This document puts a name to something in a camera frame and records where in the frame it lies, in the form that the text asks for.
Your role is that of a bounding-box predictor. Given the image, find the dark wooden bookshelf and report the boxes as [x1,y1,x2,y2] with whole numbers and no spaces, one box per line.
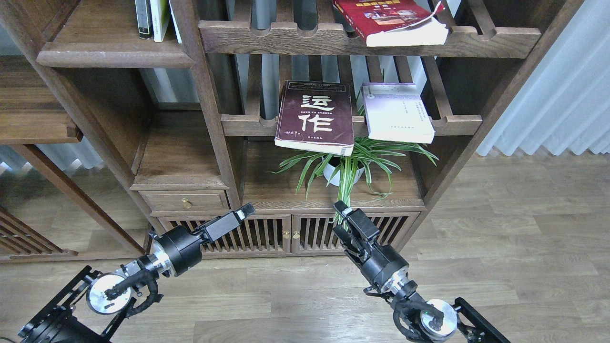
[1,0,583,257]

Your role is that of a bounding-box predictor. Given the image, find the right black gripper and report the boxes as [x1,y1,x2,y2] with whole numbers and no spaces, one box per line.
[333,201,410,291]

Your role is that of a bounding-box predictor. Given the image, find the green spider plant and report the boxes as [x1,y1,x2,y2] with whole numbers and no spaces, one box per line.
[269,92,439,226]

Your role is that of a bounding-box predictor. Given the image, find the pale lavender white book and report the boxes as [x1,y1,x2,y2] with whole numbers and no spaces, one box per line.
[362,82,435,144]

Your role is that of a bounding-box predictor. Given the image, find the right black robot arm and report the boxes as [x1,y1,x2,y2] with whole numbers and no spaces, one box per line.
[333,201,508,343]

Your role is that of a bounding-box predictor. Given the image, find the brass drawer knob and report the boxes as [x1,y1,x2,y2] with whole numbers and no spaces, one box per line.
[182,198,192,209]

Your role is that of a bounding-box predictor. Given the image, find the thin white upright book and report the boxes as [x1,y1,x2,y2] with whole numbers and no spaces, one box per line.
[169,1,183,45]

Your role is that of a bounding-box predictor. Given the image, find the red book on top rack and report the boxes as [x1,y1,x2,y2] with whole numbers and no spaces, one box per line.
[333,0,449,47]

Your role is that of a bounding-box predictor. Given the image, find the white green upright book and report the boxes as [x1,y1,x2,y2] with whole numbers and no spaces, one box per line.
[150,0,171,42]

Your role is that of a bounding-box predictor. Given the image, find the dark green upright book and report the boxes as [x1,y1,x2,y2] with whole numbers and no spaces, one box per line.
[135,0,153,40]

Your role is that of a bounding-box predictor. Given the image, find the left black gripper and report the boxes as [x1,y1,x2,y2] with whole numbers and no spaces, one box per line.
[153,203,255,277]

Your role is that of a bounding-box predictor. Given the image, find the white plant pot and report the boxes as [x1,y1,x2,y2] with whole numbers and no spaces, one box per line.
[323,156,365,186]

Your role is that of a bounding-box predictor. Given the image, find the dark maroon book white characters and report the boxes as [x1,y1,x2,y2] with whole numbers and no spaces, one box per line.
[274,80,354,156]

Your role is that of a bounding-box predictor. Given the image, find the white pleated curtain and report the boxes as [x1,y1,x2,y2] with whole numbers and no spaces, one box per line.
[477,0,610,156]

